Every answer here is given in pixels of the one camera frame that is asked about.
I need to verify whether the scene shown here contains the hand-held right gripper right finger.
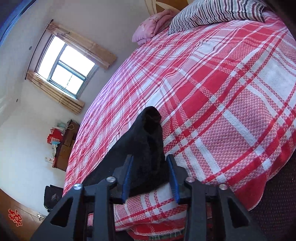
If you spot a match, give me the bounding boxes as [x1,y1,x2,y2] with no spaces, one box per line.
[166,154,267,241]

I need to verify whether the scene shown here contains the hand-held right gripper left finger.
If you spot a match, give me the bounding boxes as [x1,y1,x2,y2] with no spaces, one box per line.
[30,155,134,241]

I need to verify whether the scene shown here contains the black pants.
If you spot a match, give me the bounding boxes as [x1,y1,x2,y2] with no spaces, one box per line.
[82,106,172,198]

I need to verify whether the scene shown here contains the brown wooden desk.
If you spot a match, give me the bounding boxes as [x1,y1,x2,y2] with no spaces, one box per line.
[52,119,80,172]

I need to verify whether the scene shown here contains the black folding chair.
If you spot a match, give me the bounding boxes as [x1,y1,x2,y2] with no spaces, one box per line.
[44,185,64,213]

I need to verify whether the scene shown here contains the red gift bag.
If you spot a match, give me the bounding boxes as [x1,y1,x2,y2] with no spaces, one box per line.
[46,128,63,145]

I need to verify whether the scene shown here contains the red plaid bed sheet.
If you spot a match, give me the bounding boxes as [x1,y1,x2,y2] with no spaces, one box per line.
[62,9,296,239]

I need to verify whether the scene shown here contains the dark maroon cloth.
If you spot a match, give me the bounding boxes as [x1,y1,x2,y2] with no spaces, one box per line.
[248,160,296,241]

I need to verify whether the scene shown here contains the brown wooden door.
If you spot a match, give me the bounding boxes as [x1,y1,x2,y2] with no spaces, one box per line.
[0,189,50,241]

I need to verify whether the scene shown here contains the beige floral curtain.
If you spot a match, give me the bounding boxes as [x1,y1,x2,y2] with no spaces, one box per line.
[26,71,85,115]
[46,21,117,70]

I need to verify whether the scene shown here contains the red paper door decoration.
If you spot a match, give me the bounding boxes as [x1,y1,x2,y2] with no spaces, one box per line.
[8,208,23,227]

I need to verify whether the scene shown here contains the sliding glass window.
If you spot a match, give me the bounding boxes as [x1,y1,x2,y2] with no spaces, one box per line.
[35,34,100,99]

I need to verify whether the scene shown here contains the folded pink blanket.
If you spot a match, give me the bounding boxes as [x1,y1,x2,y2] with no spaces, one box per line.
[132,9,180,44]

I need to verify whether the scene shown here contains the black curtain rod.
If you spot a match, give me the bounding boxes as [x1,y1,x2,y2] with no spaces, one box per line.
[24,19,54,80]

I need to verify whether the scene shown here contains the striped pillow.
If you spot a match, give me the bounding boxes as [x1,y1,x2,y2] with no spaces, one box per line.
[168,0,267,36]

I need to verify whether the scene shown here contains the round wooden bed headboard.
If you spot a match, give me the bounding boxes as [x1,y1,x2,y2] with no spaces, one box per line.
[144,0,193,16]

